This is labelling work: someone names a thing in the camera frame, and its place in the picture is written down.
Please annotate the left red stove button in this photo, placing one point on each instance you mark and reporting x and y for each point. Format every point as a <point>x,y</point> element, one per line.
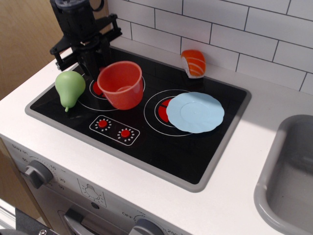
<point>102,124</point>

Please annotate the grey oven knob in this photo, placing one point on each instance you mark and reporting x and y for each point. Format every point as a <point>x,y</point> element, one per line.
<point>145,227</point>

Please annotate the black toy stovetop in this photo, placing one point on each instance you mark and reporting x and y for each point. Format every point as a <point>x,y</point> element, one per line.
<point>155,145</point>

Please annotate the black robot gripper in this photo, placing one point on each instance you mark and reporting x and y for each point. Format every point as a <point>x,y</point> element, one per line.
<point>86,40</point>

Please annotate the grey oven door handle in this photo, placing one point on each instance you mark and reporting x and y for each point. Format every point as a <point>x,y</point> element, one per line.
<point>74,220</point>

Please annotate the grey timer knob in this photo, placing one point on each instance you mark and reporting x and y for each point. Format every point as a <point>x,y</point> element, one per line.
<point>38,174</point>

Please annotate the green toy pear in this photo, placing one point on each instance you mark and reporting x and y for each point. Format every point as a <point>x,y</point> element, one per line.
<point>70,85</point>

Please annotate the red stove button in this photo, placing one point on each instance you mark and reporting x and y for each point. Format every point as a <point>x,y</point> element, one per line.
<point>102,124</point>
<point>125,133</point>

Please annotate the grey toy sink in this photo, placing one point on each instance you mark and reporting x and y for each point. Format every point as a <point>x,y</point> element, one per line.
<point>283,195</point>

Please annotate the salmon sushi toy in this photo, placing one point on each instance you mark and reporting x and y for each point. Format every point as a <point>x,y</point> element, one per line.
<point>194,63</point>

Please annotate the light blue toy plate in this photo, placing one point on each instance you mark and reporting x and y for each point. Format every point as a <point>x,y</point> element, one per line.
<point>195,112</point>

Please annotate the orange plastic toy cup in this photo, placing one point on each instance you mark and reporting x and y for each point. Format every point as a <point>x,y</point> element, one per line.
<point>122,84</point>

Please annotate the right red stove button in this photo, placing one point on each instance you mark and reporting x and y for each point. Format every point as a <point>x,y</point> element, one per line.
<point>125,133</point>

